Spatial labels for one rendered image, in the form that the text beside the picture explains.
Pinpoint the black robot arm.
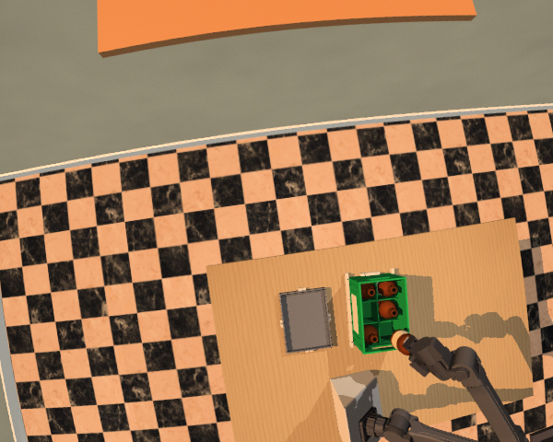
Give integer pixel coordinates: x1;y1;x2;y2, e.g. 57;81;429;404
359;335;529;442

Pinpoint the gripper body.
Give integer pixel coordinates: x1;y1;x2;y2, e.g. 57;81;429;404
409;355;428;377

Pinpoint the green plastic crate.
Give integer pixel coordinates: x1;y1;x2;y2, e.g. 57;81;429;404
348;273;409;355

